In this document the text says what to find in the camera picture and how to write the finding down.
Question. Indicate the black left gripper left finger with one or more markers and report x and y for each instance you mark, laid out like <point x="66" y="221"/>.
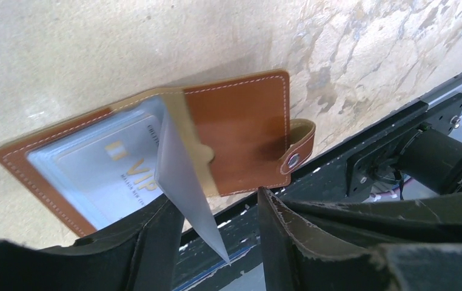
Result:
<point x="138" y="252"/>

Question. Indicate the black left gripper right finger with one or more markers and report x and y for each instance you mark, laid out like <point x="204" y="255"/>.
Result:
<point x="405" y="245"/>

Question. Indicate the silver VIP card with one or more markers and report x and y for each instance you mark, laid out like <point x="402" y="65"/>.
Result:
<point x="112" y="175"/>

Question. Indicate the brown leather card holder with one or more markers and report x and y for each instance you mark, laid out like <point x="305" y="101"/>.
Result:
<point x="218" y="139"/>

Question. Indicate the black metal base rail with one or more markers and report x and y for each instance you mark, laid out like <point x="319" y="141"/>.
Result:
<point x="360" y="170"/>

